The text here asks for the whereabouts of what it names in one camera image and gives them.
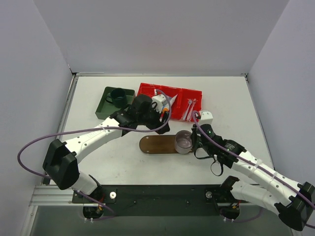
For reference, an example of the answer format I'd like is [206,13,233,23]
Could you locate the oval wooden tray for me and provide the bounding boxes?
[139,135,179,154]

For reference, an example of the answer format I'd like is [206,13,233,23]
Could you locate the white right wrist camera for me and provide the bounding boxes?
[197,110,213,126]

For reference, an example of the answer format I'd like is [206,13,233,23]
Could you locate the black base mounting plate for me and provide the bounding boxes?
[71,184,249,219]

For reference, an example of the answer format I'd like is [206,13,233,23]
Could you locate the red compartment tray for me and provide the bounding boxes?
[134,83,203,123]

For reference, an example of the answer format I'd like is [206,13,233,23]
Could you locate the white toothbrush right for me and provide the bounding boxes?
[186,99,196,121]

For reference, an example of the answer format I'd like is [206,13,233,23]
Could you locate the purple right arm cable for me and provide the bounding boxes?
[191,110,315,223]

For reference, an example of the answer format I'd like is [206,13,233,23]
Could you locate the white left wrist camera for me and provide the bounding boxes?
[152,90,170,113]

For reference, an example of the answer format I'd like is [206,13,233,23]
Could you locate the clear acrylic toothbrush holder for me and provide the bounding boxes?
[137,83,156,97]

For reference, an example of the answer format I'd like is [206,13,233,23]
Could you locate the dark green mug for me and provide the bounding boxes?
[105,88,127,108]

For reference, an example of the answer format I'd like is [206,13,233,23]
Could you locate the green plastic bin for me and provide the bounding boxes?
[95,87,135,120]

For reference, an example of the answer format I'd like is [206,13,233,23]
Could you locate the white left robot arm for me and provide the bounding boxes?
[43,94,171,203]

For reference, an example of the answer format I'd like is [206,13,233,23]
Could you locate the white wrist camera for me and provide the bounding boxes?
[197,110,213,126]
[152,90,170,113]

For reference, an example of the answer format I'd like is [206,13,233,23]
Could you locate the lilac mug black handle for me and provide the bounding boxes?
[174,130,192,154]

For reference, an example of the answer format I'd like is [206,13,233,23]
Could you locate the blue white toothpaste tube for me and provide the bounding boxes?
[162,94,178,114]

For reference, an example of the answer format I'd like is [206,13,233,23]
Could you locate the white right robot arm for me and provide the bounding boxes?
[191,124,315,231]

